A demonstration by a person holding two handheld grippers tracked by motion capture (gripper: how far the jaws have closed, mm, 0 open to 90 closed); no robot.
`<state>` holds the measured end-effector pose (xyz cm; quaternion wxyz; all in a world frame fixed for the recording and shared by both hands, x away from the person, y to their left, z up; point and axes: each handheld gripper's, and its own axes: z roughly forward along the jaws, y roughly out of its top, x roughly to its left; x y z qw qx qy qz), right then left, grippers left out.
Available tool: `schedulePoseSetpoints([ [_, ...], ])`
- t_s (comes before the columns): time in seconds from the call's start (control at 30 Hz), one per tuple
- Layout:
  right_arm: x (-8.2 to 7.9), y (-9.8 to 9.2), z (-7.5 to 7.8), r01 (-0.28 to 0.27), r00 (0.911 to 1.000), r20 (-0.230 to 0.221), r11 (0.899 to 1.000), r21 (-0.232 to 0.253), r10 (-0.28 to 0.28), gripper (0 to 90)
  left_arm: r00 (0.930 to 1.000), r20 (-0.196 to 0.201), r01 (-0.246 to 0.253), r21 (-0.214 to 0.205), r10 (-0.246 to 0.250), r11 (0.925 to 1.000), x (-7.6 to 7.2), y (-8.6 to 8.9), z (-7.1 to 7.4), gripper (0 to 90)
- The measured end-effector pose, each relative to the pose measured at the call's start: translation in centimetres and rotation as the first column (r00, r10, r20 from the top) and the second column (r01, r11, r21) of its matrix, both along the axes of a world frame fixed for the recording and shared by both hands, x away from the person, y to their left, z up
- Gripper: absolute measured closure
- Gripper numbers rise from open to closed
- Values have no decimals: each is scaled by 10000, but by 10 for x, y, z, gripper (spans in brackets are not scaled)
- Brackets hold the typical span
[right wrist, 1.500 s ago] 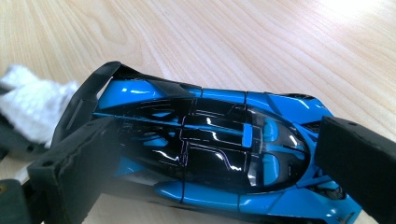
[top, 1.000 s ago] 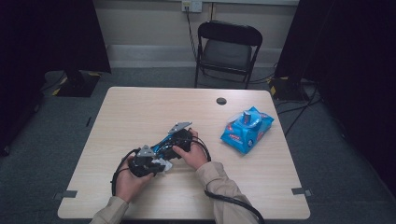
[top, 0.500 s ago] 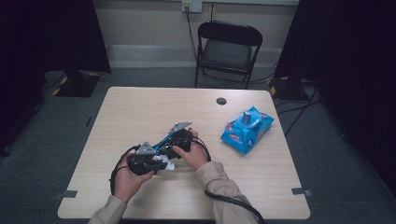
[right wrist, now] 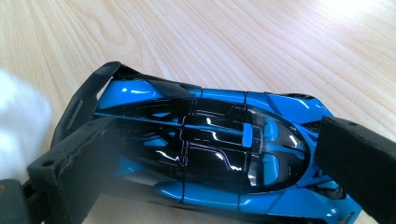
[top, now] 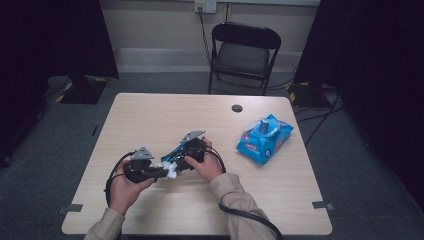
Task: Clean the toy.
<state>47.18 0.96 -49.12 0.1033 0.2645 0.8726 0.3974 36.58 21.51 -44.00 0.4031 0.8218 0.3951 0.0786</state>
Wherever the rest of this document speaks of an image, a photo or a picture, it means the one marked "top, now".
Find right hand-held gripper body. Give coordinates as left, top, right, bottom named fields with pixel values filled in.
left=179, top=130, right=208, bottom=164

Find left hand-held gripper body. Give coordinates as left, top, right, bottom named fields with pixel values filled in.
left=124, top=146, right=156, bottom=184

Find white wet wipe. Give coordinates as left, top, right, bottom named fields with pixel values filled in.
left=154, top=161, right=178, bottom=180

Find blue toy car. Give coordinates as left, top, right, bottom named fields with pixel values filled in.
left=161, top=143, right=198, bottom=168

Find blue wet wipes packet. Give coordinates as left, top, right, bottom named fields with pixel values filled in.
left=235, top=113, right=295, bottom=167

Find person's right hand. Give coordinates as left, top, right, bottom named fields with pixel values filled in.
left=184, top=137, right=224, bottom=183

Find person's left hand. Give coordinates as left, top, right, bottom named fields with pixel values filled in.
left=109, top=160, right=155, bottom=216

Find grey tape strip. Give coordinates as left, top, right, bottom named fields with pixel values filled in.
left=312, top=200, right=335, bottom=211
left=57, top=203, right=84, bottom=215

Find black stand base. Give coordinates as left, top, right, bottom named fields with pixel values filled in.
left=59, top=74, right=108, bottom=105
left=288, top=81, right=331, bottom=108

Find black folding chair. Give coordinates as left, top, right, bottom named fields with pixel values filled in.
left=208, top=21, right=282, bottom=97

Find dark curtain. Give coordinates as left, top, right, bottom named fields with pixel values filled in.
left=0, top=0, right=120, bottom=168
left=293, top=0, right=424, bottom=211

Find right hand-held gripper black cable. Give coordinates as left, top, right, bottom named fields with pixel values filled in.
left=204, top=146, right=284, bottom=240

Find black wall socket cable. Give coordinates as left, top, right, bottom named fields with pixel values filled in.
left=198, top=6, right=214, bottom=66

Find black floor cables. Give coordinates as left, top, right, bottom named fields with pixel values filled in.
left=296, top=93, right=344, bottom=148

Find white wall socket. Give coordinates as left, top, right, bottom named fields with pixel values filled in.
left=194, top=0, right=218, bottom=15

